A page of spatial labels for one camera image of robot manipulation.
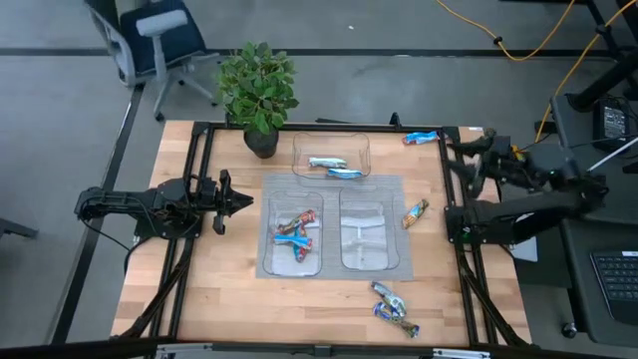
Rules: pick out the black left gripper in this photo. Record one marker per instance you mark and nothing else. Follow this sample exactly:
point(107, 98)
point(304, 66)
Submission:
point(223, 199)

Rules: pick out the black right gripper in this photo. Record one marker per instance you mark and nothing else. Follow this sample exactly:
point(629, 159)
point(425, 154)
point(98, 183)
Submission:
point(498, 157)

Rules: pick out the green white granola bar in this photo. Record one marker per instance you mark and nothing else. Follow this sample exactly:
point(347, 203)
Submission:
point(326, 162)

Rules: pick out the clear plastic bin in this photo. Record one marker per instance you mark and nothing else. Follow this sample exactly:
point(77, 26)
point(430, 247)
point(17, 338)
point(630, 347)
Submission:
point(369, 199)
point(279, 264)
point(309, 144)

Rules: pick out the purple white granola bar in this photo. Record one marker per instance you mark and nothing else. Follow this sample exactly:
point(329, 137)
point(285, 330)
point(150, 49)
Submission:
point(391, 299)

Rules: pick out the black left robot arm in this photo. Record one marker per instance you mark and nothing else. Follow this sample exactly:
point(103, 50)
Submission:
point(124, 202)

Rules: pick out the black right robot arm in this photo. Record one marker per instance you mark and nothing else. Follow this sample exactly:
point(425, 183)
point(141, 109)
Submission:
point(523, 207)

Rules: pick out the blue and red granola bar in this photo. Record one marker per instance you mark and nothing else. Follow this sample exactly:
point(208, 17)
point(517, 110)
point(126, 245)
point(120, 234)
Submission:
point(286, 240)

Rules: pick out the orange green granola bar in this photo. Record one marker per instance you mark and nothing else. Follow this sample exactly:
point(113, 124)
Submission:
point(415, 214)

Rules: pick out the grey woven mat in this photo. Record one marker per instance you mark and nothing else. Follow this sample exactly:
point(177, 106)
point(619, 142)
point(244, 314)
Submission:
point(331, 229)

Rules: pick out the white paper sheet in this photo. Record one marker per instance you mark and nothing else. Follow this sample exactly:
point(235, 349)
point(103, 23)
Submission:
point(528, 251)

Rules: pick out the green potted plant black pot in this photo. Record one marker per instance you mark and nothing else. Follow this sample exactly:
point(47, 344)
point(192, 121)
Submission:
point(256, 90)

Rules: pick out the white rod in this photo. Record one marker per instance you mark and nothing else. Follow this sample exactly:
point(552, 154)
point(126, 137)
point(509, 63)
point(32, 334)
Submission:
point(613, 159)

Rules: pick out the black power adapter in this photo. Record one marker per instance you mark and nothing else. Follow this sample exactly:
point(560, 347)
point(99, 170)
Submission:
point(613, 122)

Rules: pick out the black stand leg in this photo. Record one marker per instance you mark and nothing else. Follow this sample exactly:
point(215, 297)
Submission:
point(603, 80)

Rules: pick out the black side desk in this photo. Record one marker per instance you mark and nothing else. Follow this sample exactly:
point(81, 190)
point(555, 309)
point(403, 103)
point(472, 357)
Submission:
point(583, 279)

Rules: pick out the dark office chair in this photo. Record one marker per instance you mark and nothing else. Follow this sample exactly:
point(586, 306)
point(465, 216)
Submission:
point(159, 30)

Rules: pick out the black laptop keyboard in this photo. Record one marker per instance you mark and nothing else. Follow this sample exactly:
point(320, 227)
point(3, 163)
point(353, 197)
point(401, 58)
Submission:
point(618, 279)

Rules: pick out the black caster wheel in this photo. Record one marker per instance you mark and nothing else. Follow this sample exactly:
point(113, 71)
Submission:
point(569, 329)

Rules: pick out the dark stand foot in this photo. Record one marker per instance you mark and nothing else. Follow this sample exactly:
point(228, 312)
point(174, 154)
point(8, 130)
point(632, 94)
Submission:
point(17, 228)

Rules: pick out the black aluminium rig frame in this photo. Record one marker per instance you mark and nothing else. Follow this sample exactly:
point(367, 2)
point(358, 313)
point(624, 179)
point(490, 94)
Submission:
point(207, 149)

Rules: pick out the silver frame bracket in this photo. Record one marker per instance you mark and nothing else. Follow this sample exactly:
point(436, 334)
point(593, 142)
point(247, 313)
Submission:
point(184, 351)
point(461, 354)

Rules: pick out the black table-level camera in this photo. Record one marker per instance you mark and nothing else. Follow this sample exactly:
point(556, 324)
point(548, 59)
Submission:
point(323, 350)

